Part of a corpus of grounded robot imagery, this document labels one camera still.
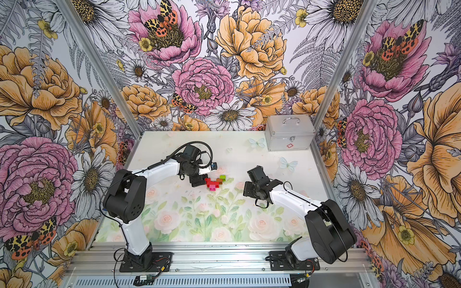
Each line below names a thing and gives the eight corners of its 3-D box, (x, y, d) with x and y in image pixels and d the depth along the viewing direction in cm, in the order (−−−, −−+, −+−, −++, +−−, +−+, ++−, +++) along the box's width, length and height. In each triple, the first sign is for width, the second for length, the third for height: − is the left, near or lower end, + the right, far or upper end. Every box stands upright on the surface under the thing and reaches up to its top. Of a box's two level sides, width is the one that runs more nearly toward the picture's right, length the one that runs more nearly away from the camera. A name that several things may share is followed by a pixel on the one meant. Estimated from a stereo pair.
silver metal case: (267, 152, 115) (271, 131, 101) (264, 130, 128) (267, 109, 114) (307, 152, 115) (317, 131, 101) (300, 130, 128) (308, 109, 114)
